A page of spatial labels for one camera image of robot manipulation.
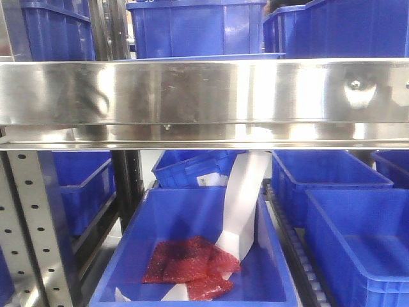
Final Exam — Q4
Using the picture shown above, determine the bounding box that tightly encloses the blue bin upper right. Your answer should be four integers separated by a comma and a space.
263, 1, 408, 59

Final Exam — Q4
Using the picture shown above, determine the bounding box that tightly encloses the blue bin right front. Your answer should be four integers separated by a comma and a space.
305, 189, 408, 306

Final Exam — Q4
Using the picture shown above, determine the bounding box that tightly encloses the blue bin far right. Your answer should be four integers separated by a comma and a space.
371, 150, 408, 189

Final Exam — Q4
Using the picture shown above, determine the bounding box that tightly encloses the tilted blue bin rear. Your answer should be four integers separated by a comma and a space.
152, 150, 244, 188

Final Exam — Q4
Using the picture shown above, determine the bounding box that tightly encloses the perforated steel shelf post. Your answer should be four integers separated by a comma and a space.
1, 151, 83, 306

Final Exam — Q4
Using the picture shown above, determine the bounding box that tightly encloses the stainless steel shelf beam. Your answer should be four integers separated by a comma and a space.
1, 58, 408, 150

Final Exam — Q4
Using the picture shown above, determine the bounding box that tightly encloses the blue bin lower left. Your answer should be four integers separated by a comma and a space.
53, 151, 116, 236

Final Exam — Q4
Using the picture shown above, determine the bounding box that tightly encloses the blue bin upper center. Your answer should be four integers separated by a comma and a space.
127, 1, 266, 58

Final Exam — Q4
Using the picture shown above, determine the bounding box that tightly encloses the blue bin with red bags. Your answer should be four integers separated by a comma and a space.
90, 187, 297, 306

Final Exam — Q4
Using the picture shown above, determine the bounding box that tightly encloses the blue bin right rear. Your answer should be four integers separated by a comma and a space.
271, 150, 393, 228

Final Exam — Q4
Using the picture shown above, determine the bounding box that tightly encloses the blue bin upper left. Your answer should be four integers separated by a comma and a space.
20, 0, 95, 61

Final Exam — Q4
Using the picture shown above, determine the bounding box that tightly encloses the roller track rail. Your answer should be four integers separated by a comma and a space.
263, 179, 336, 306

